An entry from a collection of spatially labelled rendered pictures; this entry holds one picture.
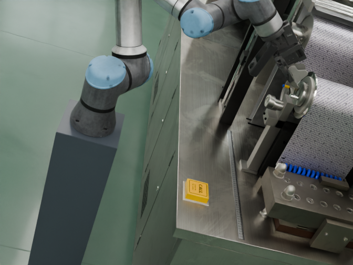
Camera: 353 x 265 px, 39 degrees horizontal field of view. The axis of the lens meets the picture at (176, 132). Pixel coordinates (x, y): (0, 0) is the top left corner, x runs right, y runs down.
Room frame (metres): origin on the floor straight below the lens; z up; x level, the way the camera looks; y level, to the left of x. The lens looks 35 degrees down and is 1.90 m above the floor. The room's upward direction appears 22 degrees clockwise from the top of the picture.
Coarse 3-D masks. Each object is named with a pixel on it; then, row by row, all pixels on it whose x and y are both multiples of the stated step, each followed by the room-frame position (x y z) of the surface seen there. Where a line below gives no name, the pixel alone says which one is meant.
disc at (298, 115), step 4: (308, 72) 1.43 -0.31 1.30; (312, 72) 1.40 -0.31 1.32; (312, 76) 1.39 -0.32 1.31; (316, 76) 1.37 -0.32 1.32; (300, 80) 1.45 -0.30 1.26; (316, 80) 1.35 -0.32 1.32; (316, 84) 1.34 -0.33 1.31; (316, 88) 1.33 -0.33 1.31; (312, 96) 1.32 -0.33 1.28; (312, 100) 1.31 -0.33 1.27; (308, 104) 1.32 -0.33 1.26; (308, 108) 1.31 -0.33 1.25; (304, 112) 1.32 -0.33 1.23; (296, 116) 1.35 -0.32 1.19; (300, 116) 1.32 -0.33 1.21
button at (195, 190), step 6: (186, 180) 1.20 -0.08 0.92; (192, 180) 1.20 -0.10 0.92; (186, 186) 1.17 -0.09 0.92; (192, 186) 1.17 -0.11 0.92; (198, 186) 1.18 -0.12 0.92; (204, 186) 1.19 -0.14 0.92; (186, 192) 1.14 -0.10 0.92; (192, 192) 1.15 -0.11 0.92; (198, 192) 1.16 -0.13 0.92; (204, 192) 1.17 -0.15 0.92; (186, 198) 1.13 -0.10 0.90; (192, 198) 1.14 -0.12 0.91; (198, 198) 1.14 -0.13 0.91; (204, 198) 1.14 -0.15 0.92
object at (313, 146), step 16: (304, 128) 1.32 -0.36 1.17; (320, 128) 1.33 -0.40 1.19; (288, 144) 1.32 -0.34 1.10; (304, 144) 1.33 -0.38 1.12; (320, 144) 1.34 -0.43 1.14; (336, 144) 1.34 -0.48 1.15; (352, 144) 1.35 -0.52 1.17; (288, 160) 1.32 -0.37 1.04; (304, 160) 1.33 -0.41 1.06; (320, 160) 1.34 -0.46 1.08; (336, 160) 1.35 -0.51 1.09; (352, 160) 1.36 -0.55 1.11; (336, 176) 1.36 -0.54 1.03
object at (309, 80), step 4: (308, 76) 1.40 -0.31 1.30; (304, 80) 1.41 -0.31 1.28; (308, 80) 1.38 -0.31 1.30; (312, 80) 1.37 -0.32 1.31; (308, 84) 1.37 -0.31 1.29; (312, 84) 1.35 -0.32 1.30; (312, 88) 1.34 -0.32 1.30; (308, 92) 1.35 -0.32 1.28; (312, 92) 1.33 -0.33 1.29; (308, 96) 1.33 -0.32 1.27; (308, 100) 1.32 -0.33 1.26; (304, 104) 1.33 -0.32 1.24; (296, 108) 1.36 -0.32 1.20; (300, 108) 1.34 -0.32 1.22; (304, 108) 1.32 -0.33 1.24; (296, 112) 1.35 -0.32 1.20; (300, 112) 1.33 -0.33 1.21
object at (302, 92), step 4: (300, 84) 1.39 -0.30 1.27; (304, 84) 1.37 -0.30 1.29; (296, 88) 1.40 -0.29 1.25; (300, 88) 1.37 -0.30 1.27; (304, 88) 1.35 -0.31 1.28; (308, 88) 1.36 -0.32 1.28; (296, 92) 1.39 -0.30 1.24; (300, 92) 1.36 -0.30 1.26; (304, 92) 1.35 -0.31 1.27; (300, 96) 1.34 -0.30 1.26; (304, 96) 1.34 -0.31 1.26; (296, 100) 1.36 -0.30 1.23; (300, 100) 1.34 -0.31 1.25; (304, 100) 1.34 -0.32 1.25; (296, 104) 1.35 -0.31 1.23; (300, 104) 1.34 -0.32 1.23
